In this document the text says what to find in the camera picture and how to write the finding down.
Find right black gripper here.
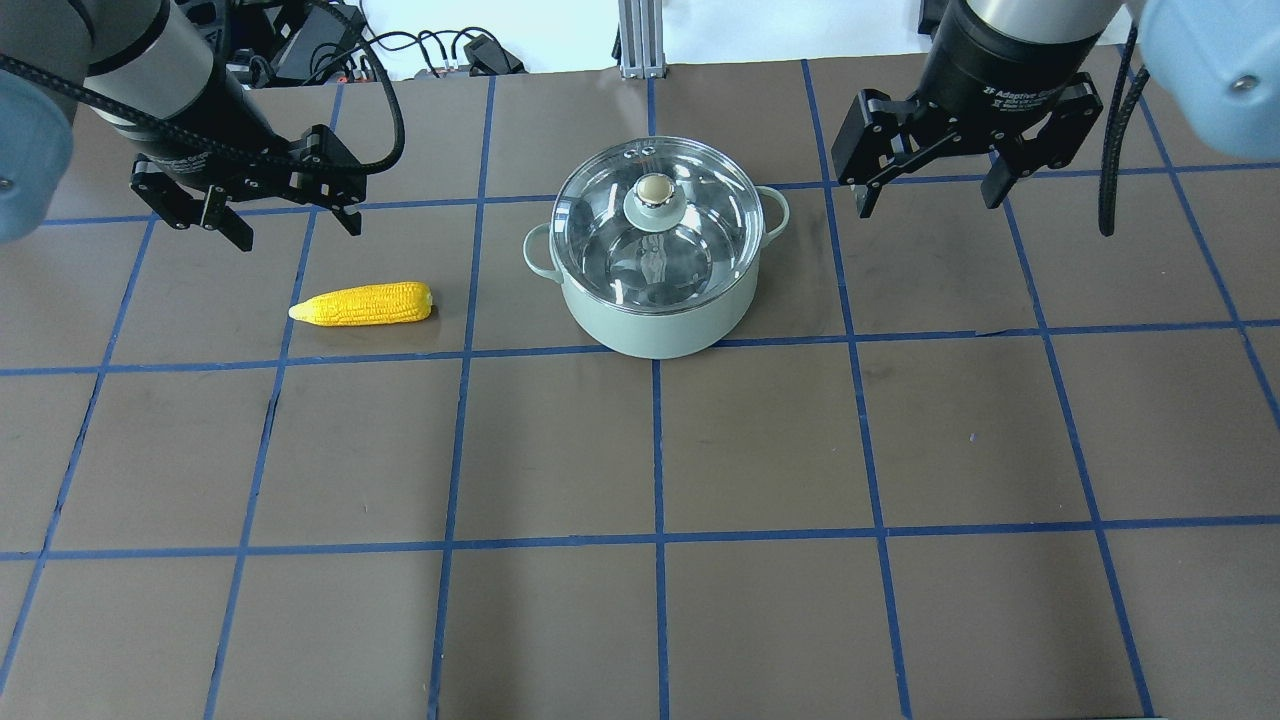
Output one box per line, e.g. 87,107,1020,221
831,1,1103,219

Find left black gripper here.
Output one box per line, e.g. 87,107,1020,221
118,61,367,252

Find yellow corn cob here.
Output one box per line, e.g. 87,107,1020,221
287,281,434,328

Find glass pot lid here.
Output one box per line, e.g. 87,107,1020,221
548,136,790,315

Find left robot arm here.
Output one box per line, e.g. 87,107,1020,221
1,1,367,251

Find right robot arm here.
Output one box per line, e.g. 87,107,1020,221
829,1,1279,236

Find pale green cooking pot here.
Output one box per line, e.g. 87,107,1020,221
521,184,791,360

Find black cables and adapters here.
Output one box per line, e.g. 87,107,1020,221
175,0,527,87

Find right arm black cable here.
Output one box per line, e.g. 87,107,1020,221
1097,22,1153,238

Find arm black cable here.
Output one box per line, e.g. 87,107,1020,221
1097,22,1153,238
0,0,407,177

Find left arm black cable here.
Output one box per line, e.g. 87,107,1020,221
0,0,407,177

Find aluminium frame post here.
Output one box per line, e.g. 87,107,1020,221
614,0,668,79

